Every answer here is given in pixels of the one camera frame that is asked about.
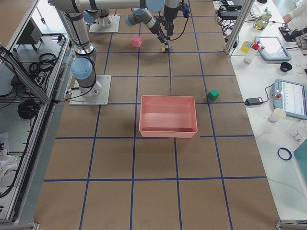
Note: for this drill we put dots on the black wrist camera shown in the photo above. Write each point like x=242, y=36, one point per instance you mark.
x=184, y=7

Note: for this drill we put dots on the teach pendant lower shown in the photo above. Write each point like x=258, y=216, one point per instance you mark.
x=291, y=97

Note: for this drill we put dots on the teach pendant upper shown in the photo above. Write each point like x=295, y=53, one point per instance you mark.
x=274, y=49

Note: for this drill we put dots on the green cube near bin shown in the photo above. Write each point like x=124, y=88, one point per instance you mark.
x=213, y=94

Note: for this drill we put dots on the aluminium frame post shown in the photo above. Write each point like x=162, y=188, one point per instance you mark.
x=238, y=25

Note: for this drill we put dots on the black power adapter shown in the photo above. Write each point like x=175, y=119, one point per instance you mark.
x=253, y=101

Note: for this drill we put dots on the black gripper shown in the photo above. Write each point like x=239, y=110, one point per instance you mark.
x=171, y=15
x=155, y=28

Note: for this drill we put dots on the pink plastic bin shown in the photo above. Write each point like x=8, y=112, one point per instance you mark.
x=168, y=116

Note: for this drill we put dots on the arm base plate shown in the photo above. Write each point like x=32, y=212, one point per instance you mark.
x=99, y=94
x=104, y=25

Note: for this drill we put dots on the yellow tape roll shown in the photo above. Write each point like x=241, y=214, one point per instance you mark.
x=246, y=46

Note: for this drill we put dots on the pink cube centre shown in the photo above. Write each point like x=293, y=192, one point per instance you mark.
x=136, y=41

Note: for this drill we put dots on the teach pendant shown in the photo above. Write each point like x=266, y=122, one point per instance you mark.
x=291, y=97
x=274, y=49

